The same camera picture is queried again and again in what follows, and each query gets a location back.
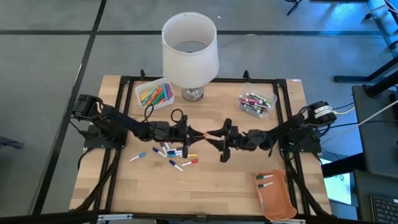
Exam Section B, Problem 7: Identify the orange plastic tray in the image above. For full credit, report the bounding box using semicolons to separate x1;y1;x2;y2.
254;169;298;221

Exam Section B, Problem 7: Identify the black chair leg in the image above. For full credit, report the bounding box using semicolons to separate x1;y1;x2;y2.
285;0;303;16

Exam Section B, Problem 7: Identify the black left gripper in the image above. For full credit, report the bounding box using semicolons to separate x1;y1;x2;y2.
146;114;206;159

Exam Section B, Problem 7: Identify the grey metal rail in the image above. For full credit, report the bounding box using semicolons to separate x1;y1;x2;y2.
363;0;398;49

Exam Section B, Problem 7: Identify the orange highlighter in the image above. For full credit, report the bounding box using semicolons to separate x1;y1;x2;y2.
146;88;161;105

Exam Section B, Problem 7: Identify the silver metal bracket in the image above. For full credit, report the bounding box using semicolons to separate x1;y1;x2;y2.
269;217;307;224
98;213;134;222

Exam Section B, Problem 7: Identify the black laptop keyboard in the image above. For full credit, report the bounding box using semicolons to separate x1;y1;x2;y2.
369;194;398;224

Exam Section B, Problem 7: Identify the white plastic bin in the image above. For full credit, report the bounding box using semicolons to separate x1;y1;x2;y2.
134;77;176;112

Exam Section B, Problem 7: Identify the clear plastic bin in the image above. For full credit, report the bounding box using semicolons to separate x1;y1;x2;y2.
236;82;278;119

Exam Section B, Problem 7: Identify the white cable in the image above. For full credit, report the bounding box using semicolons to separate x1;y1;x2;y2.
357;99;398;127

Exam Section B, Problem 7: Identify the red cap Expo marker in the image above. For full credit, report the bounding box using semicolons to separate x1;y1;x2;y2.
239;97;264;106

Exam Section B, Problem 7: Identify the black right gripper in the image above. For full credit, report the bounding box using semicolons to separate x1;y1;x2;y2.
206;118;274;162

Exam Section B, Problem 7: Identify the white shade table lamp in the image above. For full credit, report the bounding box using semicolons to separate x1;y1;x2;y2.
161;11;220;103

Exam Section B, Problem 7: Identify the thin light blue cap marker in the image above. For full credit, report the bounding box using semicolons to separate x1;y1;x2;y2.
129;151;147;162

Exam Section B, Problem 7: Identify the black side desk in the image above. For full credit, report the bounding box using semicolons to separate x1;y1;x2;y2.
351;83;398;175

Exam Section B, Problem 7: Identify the red highlighter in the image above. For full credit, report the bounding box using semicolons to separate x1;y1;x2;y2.
148;89;164;106

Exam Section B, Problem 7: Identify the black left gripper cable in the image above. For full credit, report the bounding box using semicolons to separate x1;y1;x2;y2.
143;104;185;124

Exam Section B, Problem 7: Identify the dark green cap Expo marker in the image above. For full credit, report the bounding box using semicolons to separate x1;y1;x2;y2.
241;104;262;116

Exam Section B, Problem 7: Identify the dark grey floor foot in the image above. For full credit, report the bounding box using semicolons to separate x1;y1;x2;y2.
0;136;25;150

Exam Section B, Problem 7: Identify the teal green highlighter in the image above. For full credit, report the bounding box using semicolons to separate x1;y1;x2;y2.
142;86;158;106

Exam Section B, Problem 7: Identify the black floor stand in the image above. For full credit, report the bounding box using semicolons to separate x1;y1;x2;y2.
333;55;398;97

